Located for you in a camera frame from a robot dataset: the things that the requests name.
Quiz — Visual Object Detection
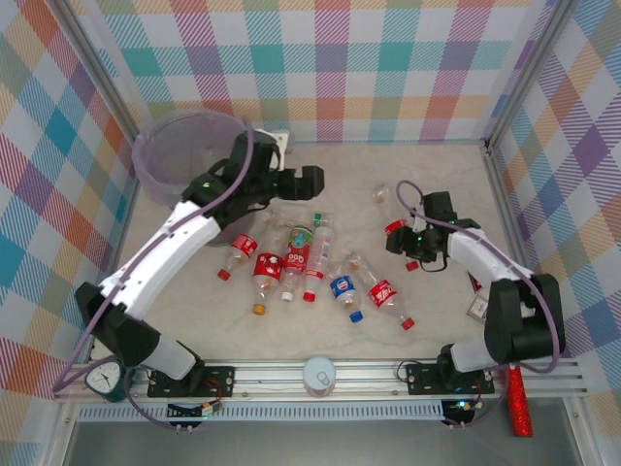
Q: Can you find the clear crushed plastic bottle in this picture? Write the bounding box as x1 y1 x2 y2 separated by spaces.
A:
261 211 293 232

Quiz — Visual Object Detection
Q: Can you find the cartoon label bottle white cap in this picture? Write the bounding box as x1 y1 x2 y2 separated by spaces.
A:
279 223 314 303

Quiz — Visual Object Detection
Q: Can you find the grey mesh waste bin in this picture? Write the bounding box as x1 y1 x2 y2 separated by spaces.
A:
131 110 259 250

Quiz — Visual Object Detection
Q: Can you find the blue label bottle blue cap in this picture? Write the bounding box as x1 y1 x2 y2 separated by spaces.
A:
328 264 367 324

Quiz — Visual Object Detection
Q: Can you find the red label bottle orange cap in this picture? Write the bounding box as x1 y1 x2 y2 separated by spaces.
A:
251 251 285 317

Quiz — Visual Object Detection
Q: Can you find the purple plastic bin liner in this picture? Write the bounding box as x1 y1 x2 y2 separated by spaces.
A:
131 110 254 208

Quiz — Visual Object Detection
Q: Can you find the playing card box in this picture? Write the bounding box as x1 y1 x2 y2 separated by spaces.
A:
466 290 492 322

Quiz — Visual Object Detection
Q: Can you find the silver tin can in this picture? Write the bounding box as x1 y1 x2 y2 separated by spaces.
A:
303 356 338 398

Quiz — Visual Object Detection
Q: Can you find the red glitter block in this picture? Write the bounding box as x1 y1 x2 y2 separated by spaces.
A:
504 366 535 438

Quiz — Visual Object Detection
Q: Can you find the teal alarm clock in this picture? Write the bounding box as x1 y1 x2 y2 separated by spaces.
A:
84 353 137 404

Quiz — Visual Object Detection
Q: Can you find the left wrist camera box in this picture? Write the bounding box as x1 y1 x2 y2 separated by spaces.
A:
256 128 293 156

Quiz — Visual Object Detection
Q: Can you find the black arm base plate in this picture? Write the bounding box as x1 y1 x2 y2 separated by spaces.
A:
147 366 237 399
405 363 496 396

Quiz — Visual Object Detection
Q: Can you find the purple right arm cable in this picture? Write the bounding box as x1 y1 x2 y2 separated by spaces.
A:
395 179 569 431

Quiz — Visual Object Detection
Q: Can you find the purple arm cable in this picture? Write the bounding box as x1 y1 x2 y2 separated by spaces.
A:
395 179 569 431
50 118 256 433

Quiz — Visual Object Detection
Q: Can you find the aluminium mounting rail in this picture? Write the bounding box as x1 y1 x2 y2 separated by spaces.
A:
52 358 586 402

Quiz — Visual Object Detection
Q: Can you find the aluminium frame post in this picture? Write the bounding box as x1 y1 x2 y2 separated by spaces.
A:
484 0 581 151
56 0 147 147

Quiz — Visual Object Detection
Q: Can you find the white slotted cable duct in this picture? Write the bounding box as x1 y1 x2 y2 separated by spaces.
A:
77 405 445 423

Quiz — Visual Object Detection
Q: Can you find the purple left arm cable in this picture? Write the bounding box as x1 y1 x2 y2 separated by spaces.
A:
50 118 256 433

